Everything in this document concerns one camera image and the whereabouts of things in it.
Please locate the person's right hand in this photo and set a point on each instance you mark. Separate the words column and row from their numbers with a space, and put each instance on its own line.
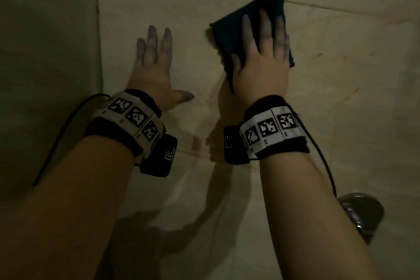
column 262, row 73

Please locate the person's left hand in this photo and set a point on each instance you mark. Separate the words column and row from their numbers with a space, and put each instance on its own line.
column 154, row 76

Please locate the person's right middle finger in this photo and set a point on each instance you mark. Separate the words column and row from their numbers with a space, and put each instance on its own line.
column 265, row 28

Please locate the person's right thumb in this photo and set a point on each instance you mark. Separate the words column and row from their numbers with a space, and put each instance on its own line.
column 235, row 68

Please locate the person's right little finger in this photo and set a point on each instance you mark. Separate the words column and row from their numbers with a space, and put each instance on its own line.
column 287, row 48

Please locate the person's left thumb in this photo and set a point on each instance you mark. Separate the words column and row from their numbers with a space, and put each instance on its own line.
column 183, row 95

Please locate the person's left middle finger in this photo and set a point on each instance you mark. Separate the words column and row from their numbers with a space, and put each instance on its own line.
column 153, row 42

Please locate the dark teal cleaning cloth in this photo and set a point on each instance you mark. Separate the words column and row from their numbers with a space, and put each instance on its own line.
column 229, row 30

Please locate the person's left forearm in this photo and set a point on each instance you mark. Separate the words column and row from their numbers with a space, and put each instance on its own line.
column 65, row 207

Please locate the person's right forearm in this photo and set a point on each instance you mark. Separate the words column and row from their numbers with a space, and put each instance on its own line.
column 315, row 224

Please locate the black wristband with marker tags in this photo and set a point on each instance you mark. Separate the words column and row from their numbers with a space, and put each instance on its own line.
column 134, row 115
column 272, row 125

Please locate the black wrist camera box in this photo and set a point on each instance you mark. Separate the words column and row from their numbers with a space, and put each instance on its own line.
column 233, row 145
column 160, row 158

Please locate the round chrome wall fixture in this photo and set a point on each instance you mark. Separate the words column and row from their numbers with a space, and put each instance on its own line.
column 367, row 214

